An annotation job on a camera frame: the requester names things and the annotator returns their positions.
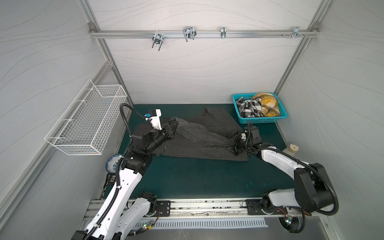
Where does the dark grey striped shirt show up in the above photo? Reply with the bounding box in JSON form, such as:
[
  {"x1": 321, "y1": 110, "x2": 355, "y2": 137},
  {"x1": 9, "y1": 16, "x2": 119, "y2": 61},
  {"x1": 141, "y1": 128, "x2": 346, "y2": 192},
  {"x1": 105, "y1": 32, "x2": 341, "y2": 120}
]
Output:
[{"x1": 152, "y1": 108, "x2": 248, "y2": 162}]

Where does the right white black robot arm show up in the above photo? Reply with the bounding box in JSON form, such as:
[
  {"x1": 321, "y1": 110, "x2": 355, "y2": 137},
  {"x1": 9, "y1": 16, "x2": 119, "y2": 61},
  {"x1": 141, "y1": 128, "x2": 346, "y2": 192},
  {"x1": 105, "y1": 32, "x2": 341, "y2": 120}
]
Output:
[{"x1": 230, "y1": 124, "x2": 340, "y2": 216}]

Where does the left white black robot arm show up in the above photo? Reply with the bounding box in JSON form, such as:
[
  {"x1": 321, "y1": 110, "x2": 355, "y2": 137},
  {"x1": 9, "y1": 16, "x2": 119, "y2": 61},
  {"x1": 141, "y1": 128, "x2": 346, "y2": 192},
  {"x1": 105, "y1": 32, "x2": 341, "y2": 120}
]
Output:
[{"x1": 72, "y1": 120, "x2": 179, "y2": 240}]

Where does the black white plaid shirt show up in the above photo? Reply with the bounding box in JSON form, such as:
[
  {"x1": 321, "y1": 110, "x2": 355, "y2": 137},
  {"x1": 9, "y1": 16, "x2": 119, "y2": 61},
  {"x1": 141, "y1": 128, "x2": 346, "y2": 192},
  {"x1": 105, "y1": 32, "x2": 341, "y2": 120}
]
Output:
[{"x1": 235, "y1": 97, "x2": 265, "y2": 118}]

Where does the teal plastic basket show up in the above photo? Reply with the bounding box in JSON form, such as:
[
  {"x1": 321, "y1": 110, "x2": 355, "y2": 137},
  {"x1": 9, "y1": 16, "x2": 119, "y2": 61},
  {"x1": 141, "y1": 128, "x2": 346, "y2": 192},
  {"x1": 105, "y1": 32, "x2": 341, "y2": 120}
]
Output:
[{"x1": 232, "y1": 93, "x2": 288, "y2": 124}]

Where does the yellow plaid shirt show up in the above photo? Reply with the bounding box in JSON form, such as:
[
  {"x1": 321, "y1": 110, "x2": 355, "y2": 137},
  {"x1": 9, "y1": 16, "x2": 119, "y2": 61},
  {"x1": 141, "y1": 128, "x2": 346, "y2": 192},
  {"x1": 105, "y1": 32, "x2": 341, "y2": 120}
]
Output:
[{"x1": 252, "y1": 93, "x2": 281, "y2": 117}]

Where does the blue white ceramic plate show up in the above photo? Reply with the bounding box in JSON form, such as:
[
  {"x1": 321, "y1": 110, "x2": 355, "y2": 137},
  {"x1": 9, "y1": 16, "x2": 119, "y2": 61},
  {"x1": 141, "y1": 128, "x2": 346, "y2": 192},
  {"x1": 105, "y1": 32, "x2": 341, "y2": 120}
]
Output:
[{"x1": 106, "y1": 154, "x2": 123, "y2": 174}]

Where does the yellow black tape measure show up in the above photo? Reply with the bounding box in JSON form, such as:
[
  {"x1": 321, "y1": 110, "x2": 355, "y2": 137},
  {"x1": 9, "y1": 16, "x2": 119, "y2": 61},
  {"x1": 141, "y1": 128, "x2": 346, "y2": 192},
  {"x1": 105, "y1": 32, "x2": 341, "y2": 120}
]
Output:
[{"x1": 107, "y1": 174, "x2": 116, "y2": 185}]

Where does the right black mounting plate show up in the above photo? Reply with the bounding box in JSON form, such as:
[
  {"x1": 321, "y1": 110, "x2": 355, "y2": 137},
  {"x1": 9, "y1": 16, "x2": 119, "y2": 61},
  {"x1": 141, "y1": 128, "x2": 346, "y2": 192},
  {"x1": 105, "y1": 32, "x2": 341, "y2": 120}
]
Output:
[{"x1": 244, "y1": 198, "x2": 287, "y2": 216}]

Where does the black mounting plate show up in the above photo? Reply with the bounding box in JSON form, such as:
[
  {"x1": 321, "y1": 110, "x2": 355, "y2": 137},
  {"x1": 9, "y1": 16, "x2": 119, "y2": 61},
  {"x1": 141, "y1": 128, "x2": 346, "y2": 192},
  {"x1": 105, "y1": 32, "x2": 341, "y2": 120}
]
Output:
[
  {"x1": 244, "y1": 198, "x2": 287, "y2": 216},
  {"x1": 148, "y1": 201, "x2": 171, "y2": 217}
]

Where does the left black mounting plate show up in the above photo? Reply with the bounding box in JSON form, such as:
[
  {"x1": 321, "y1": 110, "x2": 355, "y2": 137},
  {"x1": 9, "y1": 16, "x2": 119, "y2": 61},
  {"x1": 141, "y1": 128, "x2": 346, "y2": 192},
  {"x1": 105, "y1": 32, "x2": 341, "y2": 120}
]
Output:
[{"x1": 148, "y1": 201, "x2": 171, "y2": 217}]

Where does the white ventilation grille strip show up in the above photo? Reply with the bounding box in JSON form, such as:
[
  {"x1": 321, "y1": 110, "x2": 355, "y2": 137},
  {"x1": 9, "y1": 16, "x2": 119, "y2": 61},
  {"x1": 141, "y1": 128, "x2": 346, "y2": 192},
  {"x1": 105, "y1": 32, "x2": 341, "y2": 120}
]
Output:
[{"x1": 151, "y1": 217, "x2": 269, "y2": 230}]

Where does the metal u-bolt clamp left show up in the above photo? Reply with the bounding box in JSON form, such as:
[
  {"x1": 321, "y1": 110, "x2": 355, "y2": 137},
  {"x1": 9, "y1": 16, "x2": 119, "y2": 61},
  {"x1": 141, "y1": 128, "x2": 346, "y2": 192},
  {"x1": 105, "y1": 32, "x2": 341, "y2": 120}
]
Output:
[{"x1": 152, "y1": 33, "x2": 164, "y2": 51}]

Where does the metal u-bolt clamp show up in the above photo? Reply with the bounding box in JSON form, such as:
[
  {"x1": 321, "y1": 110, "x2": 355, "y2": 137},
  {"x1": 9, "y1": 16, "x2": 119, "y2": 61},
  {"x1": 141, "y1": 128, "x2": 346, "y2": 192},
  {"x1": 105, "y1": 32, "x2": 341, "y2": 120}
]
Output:
[
  {"x1": 152, "y1": 33, "x2": 164, "y2": 51},
  {"x1": 183, "y1": 26, "x2": 197, "y2": 42}
]

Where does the small metal hook clamp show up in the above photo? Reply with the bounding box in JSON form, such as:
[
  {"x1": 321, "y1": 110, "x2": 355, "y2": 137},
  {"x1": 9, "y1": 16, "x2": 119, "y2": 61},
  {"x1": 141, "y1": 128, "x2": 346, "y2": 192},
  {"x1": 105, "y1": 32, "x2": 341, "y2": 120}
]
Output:
[{"x1": 221, "y1": 27, "x2": 227, "y2": 39}]

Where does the metal u-bolt clamp middle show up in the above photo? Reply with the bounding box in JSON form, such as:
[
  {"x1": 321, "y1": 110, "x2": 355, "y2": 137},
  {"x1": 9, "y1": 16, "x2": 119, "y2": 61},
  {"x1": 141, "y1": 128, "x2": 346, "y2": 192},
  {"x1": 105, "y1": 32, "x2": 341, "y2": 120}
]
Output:
[{"x1": 183, "y1": 26, "x2": 197, "y2": 42}]

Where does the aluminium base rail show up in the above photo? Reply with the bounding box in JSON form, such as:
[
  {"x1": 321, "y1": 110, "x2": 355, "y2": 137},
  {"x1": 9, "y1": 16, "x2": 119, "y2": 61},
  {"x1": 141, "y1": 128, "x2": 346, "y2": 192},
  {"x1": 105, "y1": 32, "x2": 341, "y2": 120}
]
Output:
[{"x1": 83, "y1": 197, "x2": 284, "y2": 223}]

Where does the white wire wall basket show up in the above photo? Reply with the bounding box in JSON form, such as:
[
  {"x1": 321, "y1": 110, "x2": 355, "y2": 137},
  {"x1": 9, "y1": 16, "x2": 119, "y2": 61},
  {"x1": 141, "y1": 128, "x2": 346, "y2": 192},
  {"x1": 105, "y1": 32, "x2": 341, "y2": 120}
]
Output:
[{"x1": 45, "y1": 80, "x2": 127, "y2": 156}]

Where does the left base cable bundle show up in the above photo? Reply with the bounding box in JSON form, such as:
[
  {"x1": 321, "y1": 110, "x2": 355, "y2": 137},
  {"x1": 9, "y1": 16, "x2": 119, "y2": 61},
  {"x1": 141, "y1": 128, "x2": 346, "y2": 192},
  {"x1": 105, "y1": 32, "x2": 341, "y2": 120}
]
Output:
[{"x1": 128, "y1": 209, "x2": 161, "y2": 237}]

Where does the base cable bundle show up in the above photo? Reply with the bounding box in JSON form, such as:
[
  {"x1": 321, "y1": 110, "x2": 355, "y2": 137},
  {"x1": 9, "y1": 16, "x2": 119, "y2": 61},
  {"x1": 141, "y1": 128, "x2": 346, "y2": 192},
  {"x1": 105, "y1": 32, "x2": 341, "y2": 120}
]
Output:
[
  {"x1": 277, "y1": 206, "x2": 307, "y2": 235},
  {"x1": 128, "y1": 209, "x2": 161, "y2": 237}
]

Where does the right base cable bundle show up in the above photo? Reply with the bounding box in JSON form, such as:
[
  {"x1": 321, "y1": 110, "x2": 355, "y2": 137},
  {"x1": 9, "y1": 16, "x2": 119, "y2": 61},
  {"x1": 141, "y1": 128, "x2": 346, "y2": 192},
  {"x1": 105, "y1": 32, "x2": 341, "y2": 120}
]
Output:
[{"x1": 277, "y1": 206, "x2": 307, "y2": 235}]

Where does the aluminium crossbar rail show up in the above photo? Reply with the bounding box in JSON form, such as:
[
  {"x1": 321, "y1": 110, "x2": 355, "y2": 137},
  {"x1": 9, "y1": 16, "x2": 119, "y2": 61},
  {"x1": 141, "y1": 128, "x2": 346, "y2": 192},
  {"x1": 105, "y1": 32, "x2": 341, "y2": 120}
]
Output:
[{"x1": 90, "y1": 29, "x2": 321, "y2": 39}]

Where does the metal bracket clamp right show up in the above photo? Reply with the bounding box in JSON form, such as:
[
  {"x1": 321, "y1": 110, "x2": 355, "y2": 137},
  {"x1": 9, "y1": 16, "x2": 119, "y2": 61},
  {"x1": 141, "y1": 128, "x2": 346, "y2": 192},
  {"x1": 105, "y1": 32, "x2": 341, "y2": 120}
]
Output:
[{"x1": 282, "y1": 27, "x2": 309, "y2": 39}]

